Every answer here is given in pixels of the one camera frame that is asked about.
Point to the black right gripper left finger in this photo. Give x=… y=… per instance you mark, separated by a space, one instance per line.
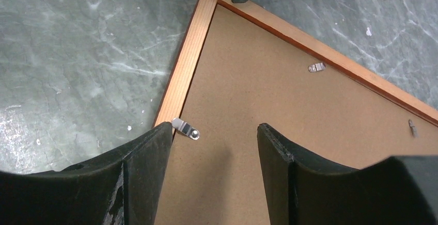
x=120 y=186

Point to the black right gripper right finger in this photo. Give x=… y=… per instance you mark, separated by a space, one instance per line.
x=302 y=187

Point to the orange wooden picture frame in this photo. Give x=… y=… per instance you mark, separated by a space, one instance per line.
x=180 y=79

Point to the brown frame backing board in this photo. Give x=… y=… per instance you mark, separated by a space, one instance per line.
x=247 y=76

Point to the silver frame turn clip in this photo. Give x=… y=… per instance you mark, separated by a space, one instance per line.
x=412 y=128
x=317 y=67
x=185 y=128

